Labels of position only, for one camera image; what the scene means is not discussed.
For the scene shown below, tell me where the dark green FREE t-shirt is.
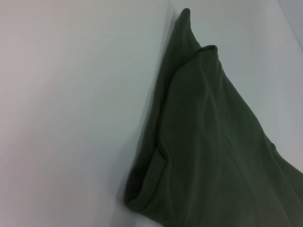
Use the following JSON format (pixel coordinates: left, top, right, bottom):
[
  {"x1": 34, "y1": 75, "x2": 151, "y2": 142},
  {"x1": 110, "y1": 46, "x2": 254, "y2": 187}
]
[{"x1": 124, "y1": 7, "x2": 303, "y2": 227}]

